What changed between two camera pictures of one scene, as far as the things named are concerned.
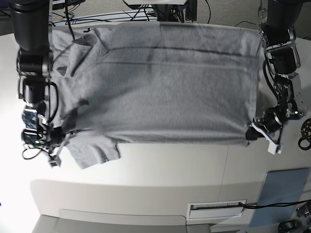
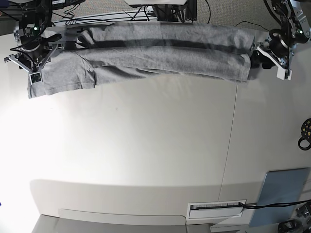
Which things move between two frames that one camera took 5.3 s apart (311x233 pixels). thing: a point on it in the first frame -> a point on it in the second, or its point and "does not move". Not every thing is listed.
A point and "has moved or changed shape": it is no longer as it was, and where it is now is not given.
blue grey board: (281, 188) does not move
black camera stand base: (187, 11) does not move
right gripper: (270, 124) -> (279, 50)
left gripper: (37, 133) -> (33, 53)
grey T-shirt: (152, 84) has moved or changed shape
